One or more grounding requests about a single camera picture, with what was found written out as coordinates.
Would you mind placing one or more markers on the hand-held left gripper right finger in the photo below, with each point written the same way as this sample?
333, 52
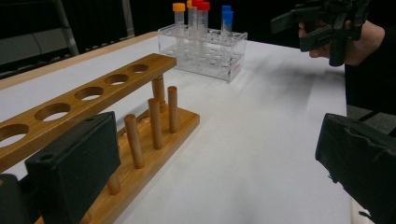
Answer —
361, 161

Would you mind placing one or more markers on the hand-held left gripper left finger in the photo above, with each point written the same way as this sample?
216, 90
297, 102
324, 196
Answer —
77, 158

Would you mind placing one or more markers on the blue cap test tube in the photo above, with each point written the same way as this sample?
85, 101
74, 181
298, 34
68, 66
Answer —
226, 7
228, 17

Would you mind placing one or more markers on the wooden test tube rack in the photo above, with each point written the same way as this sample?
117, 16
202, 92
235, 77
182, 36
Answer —
93, 102

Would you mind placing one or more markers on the clear acrylic test tube rack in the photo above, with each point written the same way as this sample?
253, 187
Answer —
214, 56

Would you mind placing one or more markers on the red cap test tube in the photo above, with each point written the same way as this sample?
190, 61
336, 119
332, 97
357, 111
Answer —
196, 2
203, 6

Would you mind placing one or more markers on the orange cap test tube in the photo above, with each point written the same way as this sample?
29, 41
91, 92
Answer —
179, 7
189, 3

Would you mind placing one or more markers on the white table mat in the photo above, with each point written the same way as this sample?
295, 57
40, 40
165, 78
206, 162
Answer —
249, 140

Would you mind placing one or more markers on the grey metal stand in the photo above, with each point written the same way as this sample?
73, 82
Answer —
70, 37

